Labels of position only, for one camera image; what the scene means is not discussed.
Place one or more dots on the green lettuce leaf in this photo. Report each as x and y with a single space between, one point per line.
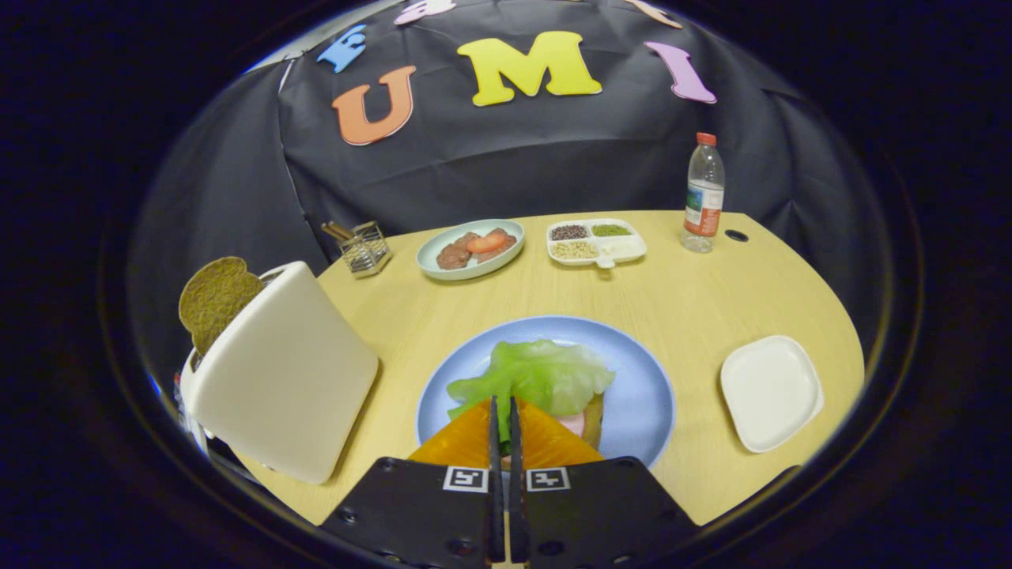
538 371

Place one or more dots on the white sectioned spice dish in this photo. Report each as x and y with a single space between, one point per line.
624 246

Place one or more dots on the white square plate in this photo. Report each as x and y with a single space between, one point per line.
771 391

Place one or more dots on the white toaster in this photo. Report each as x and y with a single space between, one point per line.
285 379

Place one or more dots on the blue round plate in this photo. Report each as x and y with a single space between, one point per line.
640 395

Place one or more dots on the brown toast slice with ham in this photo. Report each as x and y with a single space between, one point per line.
594 423

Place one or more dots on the black backdrop cloth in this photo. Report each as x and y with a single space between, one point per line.
514 158

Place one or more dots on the brown meat patty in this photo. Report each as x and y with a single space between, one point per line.
455 254
500 254

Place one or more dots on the pale green plate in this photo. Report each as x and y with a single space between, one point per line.
443 273

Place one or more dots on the red tomato slice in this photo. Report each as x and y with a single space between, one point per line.
486 243

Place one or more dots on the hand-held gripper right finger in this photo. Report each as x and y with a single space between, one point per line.
601 514

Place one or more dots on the clear water bottle red cap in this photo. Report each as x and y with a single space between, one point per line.
704 205

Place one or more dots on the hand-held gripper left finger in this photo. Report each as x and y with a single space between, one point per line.
427 514

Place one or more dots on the clear utensil holder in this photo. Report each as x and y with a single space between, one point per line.
368 251

